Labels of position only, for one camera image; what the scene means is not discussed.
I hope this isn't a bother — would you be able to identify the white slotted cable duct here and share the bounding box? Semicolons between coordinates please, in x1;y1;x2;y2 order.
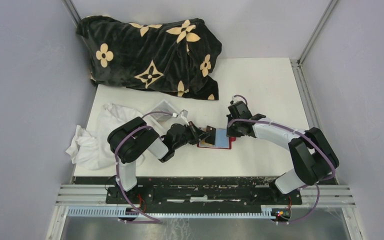
66;205;274;220

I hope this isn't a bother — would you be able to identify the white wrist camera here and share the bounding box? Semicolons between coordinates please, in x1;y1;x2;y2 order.
173;109;189;125
230;94;247;105

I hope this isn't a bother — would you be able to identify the red leather card holder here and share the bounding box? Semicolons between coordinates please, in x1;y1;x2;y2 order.
201;127;237;150

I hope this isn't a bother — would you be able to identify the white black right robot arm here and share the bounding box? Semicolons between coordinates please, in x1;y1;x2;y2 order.
227;100;339;204

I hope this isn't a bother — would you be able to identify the stack of cards in box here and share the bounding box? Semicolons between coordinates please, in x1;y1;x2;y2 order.
153;101;176;115

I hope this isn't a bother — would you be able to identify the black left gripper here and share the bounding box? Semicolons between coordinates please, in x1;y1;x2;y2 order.
173;120;210;150

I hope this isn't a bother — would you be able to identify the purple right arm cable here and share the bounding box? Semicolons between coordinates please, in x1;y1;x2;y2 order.
226;94;337;226

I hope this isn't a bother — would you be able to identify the black credit card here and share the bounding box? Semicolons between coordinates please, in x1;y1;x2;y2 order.
204;125;217;146

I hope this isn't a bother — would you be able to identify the aluminium frame rail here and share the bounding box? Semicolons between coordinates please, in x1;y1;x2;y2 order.
290;0;357;209

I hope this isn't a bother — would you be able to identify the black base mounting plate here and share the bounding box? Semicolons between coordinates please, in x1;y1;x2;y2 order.
105;176;303;214

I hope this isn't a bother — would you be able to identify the white crumpled cloth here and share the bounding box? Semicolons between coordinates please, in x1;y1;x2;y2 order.
66;103;143;171

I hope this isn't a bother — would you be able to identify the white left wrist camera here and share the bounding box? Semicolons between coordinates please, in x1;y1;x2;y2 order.
173;109;189;125

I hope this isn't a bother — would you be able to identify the black floral blanket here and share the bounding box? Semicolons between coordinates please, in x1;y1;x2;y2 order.
76;15;222;101

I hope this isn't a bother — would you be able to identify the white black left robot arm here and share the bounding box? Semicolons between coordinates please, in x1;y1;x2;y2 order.
107;117;211;204

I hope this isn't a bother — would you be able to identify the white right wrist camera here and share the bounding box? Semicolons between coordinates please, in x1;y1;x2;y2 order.
230;94;247;105

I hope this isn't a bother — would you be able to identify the white plastic card box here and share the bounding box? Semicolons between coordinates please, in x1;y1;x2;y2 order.
147;99;188;130

